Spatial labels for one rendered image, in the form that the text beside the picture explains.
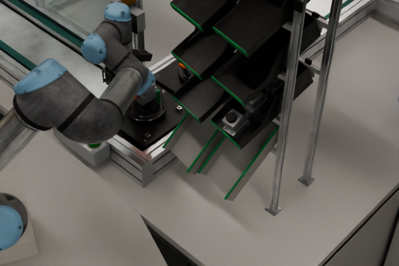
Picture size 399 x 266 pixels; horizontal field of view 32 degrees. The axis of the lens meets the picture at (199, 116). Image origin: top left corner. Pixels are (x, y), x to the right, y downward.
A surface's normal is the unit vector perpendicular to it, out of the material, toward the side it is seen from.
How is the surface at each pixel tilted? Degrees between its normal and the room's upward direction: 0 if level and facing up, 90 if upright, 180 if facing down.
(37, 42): 0
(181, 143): 45
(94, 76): 0
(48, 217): 0
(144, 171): 90
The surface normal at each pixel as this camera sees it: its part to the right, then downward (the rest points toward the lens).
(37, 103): -0.27, 0.42
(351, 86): 0.01, -0.73
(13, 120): -0.47, 0.15
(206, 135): -0.55, -0.23
